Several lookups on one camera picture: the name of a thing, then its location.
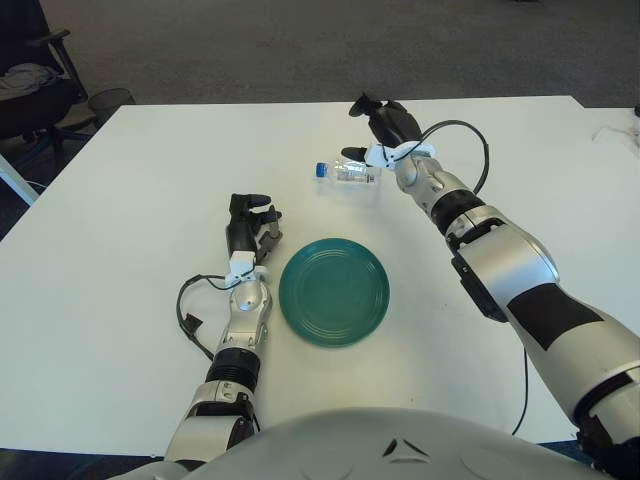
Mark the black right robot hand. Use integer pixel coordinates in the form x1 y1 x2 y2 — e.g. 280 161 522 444
341 92 424 164

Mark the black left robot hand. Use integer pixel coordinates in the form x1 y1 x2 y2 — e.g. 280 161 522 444
225 192 285 265

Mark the clear bottle with blue cap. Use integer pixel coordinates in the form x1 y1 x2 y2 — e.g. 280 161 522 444
313 158 384 190

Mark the green round plate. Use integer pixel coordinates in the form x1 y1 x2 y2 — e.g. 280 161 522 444
278 238 392 350

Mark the silver robot torso cover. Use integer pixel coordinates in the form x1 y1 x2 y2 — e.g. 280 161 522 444
109 407 601 480

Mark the black office chair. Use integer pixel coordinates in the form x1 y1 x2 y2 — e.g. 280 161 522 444
0 0 94 151

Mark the grey cloth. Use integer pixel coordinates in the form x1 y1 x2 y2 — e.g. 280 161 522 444
0 63 60 99

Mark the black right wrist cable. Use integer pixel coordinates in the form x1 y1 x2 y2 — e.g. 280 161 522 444
419 118 490 194

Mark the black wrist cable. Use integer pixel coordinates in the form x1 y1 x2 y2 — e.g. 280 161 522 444
419 118 490 194
175 273 236 361

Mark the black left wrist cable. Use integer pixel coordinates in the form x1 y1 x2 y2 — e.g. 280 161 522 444
175 273 236 361

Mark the black wire mesh wastebasket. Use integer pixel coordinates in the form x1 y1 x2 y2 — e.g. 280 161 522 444
88 88 136 126

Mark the white desk frame beam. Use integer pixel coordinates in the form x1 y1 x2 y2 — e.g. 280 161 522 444
0 152 40 207

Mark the thin black right elbow cable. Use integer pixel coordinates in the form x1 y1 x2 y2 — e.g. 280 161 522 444
509 344 531 436

